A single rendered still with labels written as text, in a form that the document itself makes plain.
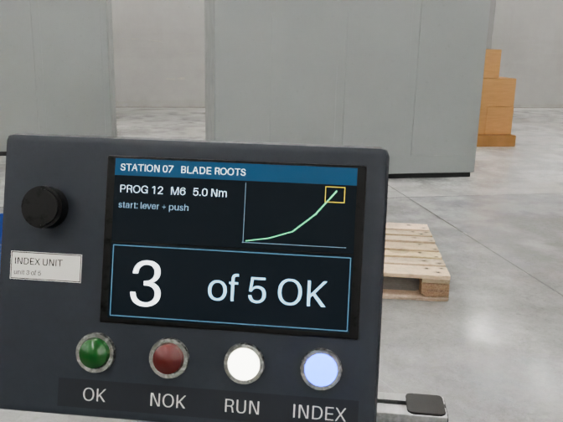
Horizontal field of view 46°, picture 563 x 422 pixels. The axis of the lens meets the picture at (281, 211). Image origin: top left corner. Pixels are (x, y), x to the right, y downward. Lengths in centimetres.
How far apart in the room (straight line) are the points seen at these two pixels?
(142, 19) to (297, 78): 684
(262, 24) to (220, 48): 43
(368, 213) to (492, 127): 877
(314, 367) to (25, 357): 20
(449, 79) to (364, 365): 627
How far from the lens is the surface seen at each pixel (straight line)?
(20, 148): 48
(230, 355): 44
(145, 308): 45
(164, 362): 45
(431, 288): 357
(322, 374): 43
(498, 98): 918
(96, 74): 762
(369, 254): 43
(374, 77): 638
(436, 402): 54
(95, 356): 46
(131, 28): 1270
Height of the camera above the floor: 132
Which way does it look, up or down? 15 degrees down
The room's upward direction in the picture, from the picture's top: 1 degrees clockwise
